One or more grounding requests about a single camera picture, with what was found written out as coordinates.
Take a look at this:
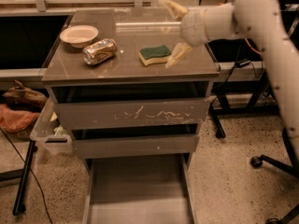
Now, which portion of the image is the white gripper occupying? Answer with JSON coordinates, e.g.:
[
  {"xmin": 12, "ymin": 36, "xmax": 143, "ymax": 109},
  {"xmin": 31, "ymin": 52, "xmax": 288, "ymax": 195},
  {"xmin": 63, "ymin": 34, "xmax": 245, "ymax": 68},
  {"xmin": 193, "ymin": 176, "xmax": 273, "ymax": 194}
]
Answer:
[{"xmin": 164, "ymin": 0, "xmax": 209, "ymax": 68}]

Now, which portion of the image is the green yellow sponge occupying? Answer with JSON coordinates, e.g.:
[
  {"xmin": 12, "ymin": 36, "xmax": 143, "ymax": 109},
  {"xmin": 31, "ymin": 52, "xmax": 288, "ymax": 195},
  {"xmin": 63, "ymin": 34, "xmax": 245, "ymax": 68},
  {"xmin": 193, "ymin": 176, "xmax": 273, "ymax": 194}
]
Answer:
[{"xmin": 138, "ymin": 45, "xmax": 172, "ymax": 66}]

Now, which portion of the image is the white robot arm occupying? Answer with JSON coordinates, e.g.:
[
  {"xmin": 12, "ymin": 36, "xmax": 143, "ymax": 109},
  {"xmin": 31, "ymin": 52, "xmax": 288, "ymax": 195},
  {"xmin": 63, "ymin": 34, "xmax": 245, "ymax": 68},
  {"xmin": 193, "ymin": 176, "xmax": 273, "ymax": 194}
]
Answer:
[{"xmin": 163, "ymin": 0, "xmax": 299, "ymax": 156}]

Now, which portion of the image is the grey drawer cabinet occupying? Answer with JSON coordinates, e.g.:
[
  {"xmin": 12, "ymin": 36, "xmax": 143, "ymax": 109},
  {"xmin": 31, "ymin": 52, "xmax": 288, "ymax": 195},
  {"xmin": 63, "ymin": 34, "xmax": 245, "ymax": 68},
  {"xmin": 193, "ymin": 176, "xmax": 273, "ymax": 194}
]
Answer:
[{"xmin": 40, "ymin": 7, "xmax": 221, "ymax": 161}]

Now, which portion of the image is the grey top drawer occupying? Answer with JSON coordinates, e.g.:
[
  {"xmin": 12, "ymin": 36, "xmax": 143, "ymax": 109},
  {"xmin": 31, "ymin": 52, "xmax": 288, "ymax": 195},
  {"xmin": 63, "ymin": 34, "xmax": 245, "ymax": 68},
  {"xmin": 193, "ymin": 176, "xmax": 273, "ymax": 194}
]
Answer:
[{"xmin": 53, "ymin": 98, "xmax": 209, "ymax": 130}]

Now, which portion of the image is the grey middle drawer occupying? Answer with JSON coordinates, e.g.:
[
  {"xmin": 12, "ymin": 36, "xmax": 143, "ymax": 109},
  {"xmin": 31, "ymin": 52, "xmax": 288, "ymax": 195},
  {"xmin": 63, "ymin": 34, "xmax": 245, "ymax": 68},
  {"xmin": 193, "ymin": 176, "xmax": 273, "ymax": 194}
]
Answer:
[{"xmin": 72, "ymin": 134, "xmax": 199, "ymax": 159}]

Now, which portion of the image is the grey open bottom drawer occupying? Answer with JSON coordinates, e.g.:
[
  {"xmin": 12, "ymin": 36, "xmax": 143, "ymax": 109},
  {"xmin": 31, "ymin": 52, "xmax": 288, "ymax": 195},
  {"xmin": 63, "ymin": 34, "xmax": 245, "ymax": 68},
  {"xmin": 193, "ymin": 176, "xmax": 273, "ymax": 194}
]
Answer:
[{"xmin": 82, "ymin": 154, "xmax": 197, "ymax": 224}]

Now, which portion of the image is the black power adapter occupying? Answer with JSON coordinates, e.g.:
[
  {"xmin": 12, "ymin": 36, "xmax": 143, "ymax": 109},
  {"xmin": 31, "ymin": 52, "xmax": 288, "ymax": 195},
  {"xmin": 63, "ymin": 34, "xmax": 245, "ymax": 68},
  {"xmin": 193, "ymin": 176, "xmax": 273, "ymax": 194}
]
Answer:
[{"xmin": 235, "ymin": 59, "xmax": 250, "ymax": 68}]

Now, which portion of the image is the crushed soda can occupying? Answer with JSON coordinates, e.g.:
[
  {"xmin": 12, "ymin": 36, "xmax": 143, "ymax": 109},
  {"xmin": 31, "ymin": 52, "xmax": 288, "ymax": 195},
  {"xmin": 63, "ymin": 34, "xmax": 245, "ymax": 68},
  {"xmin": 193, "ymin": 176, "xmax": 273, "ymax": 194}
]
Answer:
[{"xmin": 82, "ymin": 38, "xmax": 118, "ymax": 65}]

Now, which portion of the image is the black table leg right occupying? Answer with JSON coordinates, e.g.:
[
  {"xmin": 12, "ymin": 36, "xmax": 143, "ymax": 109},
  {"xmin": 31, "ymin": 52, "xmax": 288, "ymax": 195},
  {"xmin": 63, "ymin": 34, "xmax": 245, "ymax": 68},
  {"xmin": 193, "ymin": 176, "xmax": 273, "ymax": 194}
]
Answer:
[{"xmin": 208, "ymin": 96, "xmax": 226, "ymax": 139}]

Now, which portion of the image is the black table leg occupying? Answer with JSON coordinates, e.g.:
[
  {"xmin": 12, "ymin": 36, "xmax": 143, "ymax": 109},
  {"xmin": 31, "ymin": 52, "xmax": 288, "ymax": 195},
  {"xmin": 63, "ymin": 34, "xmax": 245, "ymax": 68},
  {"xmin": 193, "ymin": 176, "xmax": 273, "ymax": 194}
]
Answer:
[
  {"xmin": 12, "ymin": 140, "xmax": 37, "ymax": 217},
  {"xmin": 208, "ymin": 96, "xmax": 226, "ymax": 139}
]

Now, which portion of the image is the white bowl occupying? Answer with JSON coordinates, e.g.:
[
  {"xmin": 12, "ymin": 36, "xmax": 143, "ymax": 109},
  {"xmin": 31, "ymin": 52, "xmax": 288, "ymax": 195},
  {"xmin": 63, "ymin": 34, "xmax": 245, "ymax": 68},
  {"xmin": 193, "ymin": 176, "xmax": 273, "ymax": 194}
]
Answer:
[{"xmin": 60, "ymin": 25, "xmax": 98, "ymax": 49}]

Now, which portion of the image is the brown bag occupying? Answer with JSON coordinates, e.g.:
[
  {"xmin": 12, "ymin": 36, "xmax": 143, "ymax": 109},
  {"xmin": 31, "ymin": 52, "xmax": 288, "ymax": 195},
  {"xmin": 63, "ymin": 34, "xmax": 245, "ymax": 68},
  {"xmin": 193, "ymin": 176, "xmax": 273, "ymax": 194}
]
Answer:
[{"xmin": 3, "ymin": 80, "xmax": 48, "ymax": 111}]

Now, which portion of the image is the orange cloth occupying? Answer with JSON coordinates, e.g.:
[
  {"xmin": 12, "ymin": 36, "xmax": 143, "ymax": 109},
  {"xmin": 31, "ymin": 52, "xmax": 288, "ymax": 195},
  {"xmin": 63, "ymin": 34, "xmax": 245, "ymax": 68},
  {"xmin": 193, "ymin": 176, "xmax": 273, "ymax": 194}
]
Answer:
[{"xmin": 0, "ymin": 105, "xmax": 39, "ymax": 133}]

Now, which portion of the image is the black office chair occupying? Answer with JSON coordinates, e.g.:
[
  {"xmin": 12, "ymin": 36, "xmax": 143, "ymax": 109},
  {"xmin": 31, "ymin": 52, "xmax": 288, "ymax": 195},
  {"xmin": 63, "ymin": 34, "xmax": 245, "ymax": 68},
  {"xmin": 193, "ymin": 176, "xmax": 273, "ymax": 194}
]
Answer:
[{"xmin": 250, "ymin": 129, "xmax": 299, "ymax": 224}]

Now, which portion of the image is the black table leg left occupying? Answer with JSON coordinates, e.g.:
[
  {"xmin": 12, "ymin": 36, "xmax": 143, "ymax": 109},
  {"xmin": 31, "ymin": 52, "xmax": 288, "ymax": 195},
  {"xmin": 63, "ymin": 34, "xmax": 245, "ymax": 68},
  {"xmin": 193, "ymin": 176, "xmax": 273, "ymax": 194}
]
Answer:
[{"xmin": 12, "ymin": 140, "xmax": 37, "ymax": 217}]

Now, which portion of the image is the orange cable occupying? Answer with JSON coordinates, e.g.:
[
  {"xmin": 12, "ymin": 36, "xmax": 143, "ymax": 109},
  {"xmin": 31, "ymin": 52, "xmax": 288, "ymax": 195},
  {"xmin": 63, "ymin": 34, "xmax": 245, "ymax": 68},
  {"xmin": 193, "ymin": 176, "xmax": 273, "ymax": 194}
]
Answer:
[{"xmin": 244, "ymin": 38, "xmax": 263, "ymax": 56}]

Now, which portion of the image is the black floor cable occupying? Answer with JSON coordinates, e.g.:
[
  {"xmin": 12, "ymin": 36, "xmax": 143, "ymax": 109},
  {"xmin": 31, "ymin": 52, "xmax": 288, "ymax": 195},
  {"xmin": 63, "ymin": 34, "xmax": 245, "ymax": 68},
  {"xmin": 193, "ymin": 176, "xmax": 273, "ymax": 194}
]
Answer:
[{"xmin": 0, "ymin": 128, "xmax": 54, "ymax": 224}]

